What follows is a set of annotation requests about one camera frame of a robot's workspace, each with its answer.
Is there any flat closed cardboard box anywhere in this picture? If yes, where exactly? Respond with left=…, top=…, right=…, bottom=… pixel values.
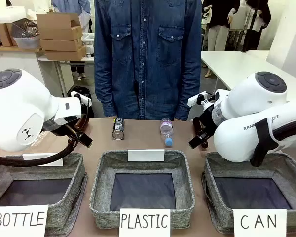
left=40, top=38, right=83, bottom=52
left=44, top=46, right=87, bottom=61

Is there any blank white card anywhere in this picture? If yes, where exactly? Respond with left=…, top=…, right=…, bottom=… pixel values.
left=22, top=153, right=64, bottom=167
left=127, top=149, right=165, bottom=162

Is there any white paper sign CAN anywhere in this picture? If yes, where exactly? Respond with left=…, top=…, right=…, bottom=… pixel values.
left=233, top=208, right=287, bottom=237

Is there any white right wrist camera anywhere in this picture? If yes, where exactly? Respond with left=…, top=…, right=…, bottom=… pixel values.
left=187, top=91, right=215, bottom=107

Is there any white paper sign PLASTIC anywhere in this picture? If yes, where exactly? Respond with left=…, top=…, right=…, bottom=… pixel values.
left=119, top=208, right=171, bottom=237

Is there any grey fabric basket can label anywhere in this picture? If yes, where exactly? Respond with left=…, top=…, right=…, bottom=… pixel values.
left=201, top=151, right=296, bottom=234

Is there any person in black coat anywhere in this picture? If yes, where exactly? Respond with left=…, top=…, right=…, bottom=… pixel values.
left=240, top=0, right=272, bottom=52

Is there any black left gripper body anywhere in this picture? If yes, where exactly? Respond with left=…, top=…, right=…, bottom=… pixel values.
left=64, top=99, right=93, bottom=135

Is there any small white desk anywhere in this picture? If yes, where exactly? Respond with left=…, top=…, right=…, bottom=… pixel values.
left=38, top=54, right=96, bottom=98

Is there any black drink can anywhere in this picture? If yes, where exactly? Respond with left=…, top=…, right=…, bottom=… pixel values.
left=112, top=118, right=126, bottom=141

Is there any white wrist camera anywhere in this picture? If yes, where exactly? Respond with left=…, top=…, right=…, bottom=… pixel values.
left=187, top=91, right=215, bottom=107
left=71, top=90, right=92, bottom=105

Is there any small clear bottle blue cap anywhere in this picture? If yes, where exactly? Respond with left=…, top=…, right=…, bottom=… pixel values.
left=159, top=118, right=175, bottom=147

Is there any person in light blue shirt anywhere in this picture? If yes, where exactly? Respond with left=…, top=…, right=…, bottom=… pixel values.
left=51, top=0, right=92, bottom=33

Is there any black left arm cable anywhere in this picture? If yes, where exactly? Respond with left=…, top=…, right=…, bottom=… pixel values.
left=0, top=98, right=93, bottom=167

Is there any white paper sign BOTTLE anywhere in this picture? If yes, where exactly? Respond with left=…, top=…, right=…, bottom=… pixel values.
left=0, top=204, right=49, bottom=237

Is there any person in white trousers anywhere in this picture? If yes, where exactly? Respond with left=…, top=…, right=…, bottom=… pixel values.
left=202, top=0, right=237, bottom=52

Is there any large white table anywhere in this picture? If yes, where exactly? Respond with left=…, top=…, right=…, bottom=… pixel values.
left=201, top=50, right=271, bottom=91

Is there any grey fabric basket bottle label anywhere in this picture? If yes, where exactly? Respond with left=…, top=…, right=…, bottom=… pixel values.
left=0, top=152, right=88, bottom=235

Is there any open cardboard box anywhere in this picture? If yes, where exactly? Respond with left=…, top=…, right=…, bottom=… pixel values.
left=36, top=12, right=83, bottom=40

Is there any person in denim shirt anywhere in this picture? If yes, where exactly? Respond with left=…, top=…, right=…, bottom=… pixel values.
left=93, top=0, right=203, bottom=121

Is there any translucent plastic storage bin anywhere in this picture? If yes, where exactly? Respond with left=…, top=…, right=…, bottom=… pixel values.
left=14, top=36, right=41, bottom=50

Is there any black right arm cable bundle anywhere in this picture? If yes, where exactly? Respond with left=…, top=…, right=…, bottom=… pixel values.
left=250, top=118, right=296, bottom=168

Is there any white cabinet wooden top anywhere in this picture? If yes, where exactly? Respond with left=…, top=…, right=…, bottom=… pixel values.
left=0, top=45, right=65, bottom=99

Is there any grey fabric basket plastic label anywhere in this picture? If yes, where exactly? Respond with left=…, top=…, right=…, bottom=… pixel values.
left=89, top=150, right=196, bottom=230

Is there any white board panel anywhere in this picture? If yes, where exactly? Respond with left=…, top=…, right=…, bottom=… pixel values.
left=265, top=0, right=296, bottom=76

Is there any small cardboard box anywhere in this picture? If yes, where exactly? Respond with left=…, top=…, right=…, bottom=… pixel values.
left=0, top=22, right=18, bottom=47

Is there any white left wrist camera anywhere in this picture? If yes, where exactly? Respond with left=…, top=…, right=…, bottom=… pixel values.
left=71, top=90, right=92, bottom=105

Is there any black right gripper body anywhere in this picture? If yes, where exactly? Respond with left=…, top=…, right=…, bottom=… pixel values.
left=192, top=95, right=217, bottom=137

